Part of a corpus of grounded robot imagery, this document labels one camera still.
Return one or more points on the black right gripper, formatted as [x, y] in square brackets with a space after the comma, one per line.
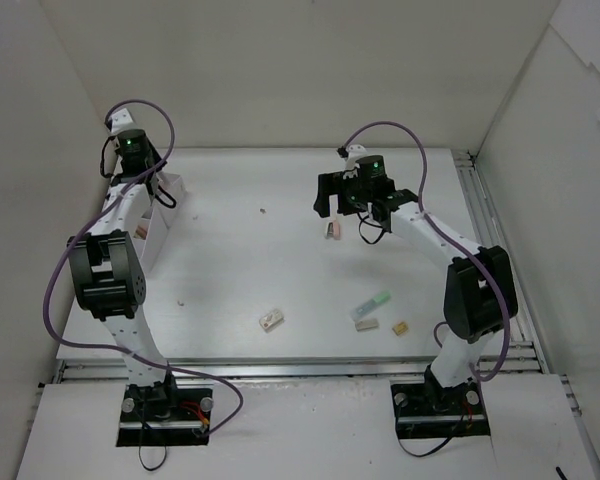
[333, 187]

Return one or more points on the white compartment organizer box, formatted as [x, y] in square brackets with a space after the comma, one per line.
[157, 215]

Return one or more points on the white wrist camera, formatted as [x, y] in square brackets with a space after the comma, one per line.
[350, 154]
[120, 120]

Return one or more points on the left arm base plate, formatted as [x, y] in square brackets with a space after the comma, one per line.
[182, 420]

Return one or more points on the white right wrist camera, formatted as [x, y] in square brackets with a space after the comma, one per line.
[350, 154]

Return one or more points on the green highlighter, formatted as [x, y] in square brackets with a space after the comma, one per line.
[368, 306]

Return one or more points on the pink mini stapler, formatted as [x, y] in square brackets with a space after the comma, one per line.
[333, 230]

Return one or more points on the small tan staples box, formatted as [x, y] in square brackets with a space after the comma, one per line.
[400, 328]

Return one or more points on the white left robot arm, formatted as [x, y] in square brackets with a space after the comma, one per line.
[108, 278]

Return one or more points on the orange cap highlighter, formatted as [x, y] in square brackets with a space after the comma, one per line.
[140, 233]

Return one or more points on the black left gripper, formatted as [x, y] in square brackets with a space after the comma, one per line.
[125, 170]

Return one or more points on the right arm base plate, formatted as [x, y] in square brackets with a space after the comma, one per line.
[419, 413]

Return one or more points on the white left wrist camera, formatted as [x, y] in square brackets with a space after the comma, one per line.
[120, 120]

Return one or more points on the white eraser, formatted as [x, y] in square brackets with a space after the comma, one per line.
[366, 324]

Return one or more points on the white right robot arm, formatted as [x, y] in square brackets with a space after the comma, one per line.
[479, 299]

